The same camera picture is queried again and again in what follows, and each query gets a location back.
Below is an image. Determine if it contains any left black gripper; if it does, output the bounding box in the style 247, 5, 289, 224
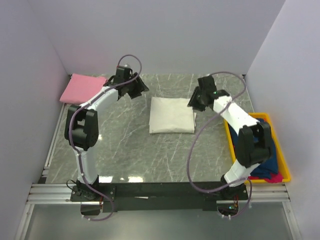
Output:
125, 73, 150, 100

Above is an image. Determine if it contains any white t shirt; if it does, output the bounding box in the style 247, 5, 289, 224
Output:
149, 97, 197, 134

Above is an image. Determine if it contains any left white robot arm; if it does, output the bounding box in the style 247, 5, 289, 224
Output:
64, 65, 149, 201

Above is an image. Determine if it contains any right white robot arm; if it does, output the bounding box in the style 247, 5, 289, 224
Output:
188, 74, 273, 200

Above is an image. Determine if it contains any folded pink t shirt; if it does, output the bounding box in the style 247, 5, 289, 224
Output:
59, 73, 107, 105

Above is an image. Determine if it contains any blue t shirt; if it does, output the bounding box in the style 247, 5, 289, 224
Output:
229, 118, 279, 178

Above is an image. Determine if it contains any yellow plastic bin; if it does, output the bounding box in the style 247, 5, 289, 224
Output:
223, 112, 291, 183

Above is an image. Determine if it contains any magenta t shirt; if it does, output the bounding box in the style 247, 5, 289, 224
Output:
249, 173, 284, 184

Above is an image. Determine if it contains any black base bar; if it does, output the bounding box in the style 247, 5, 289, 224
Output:
70, 182, 249, 216

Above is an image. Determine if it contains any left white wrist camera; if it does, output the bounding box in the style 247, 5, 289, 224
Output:
117, 64, 132, 70

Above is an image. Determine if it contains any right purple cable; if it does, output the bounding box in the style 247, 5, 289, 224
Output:
186, 71, 253, 220

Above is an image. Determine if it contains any purple cable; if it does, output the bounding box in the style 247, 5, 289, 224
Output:
68, 54, 144, 222
186, 71, 253, 220

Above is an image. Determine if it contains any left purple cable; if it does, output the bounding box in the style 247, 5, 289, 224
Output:
68, 54, 144, 222

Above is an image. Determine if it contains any aluminium frame rail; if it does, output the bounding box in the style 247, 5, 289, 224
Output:
25, 159, 73, 205

